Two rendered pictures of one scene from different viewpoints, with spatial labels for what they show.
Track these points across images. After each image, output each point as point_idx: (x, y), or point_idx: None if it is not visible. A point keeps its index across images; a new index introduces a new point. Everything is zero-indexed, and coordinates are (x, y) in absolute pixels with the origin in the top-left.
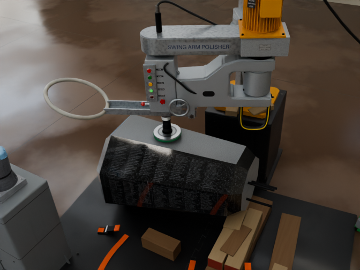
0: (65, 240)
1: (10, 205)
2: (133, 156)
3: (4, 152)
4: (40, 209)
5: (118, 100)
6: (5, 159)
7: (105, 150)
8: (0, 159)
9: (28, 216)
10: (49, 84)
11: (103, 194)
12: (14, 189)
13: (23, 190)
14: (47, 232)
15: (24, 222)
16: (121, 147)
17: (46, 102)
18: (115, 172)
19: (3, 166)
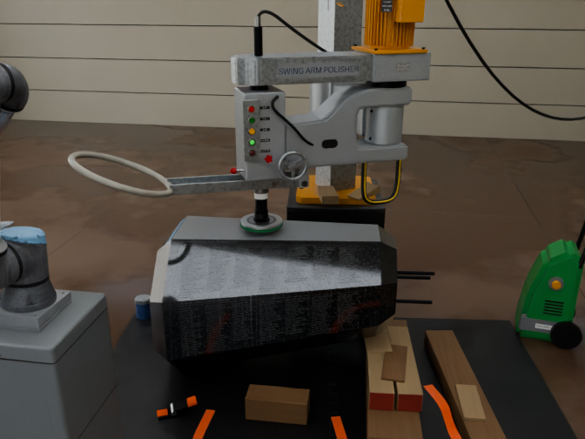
0: (120, 425)
1: (60, 330)
2: (217, 263)
3: (43, 233)
4: (97, 349)
5: (184, 177)
6: (45, 246)
7: (164, 265)
8: (41, 243)
9: (83, 356)
10: (73, 154)
11: (164, 344)
12: (56, 307)
13: (70, 310)
14: (103, 401)
15: (78, 368)
16: (194, 253)
17: (84, 172)
18: (191, 293)
19: (43, 260)
